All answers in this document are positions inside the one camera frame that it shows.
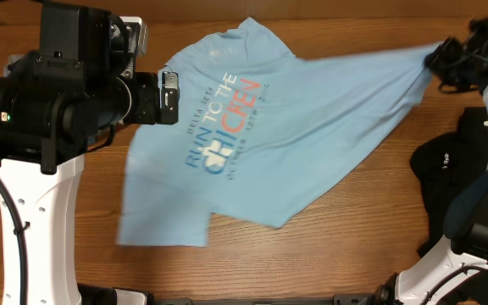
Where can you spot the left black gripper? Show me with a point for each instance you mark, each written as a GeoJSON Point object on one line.
{"type": "Point", "coordinates": [146, 112]}

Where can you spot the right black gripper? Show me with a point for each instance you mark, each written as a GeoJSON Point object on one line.
{"type": "Point", "coordinates": [439, 58]}

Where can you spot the light blue printed t-shirt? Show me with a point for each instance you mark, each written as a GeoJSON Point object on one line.
{"type": "Point", "coordinates": [261, 133]}

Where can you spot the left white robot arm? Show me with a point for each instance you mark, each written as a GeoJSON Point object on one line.
{"type": "Point", "coordinates": [54, 102]}

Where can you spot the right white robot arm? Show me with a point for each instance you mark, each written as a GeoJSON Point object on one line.
{"type": "Point", "coordinates": [462, 252]}

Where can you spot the black garment pile right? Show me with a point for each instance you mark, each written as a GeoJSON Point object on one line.
{"type": "Point", "coordinates": [447, 164]}

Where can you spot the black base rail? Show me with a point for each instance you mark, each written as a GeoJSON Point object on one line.
{"type": "Point", "coordinates": [261, 301]}

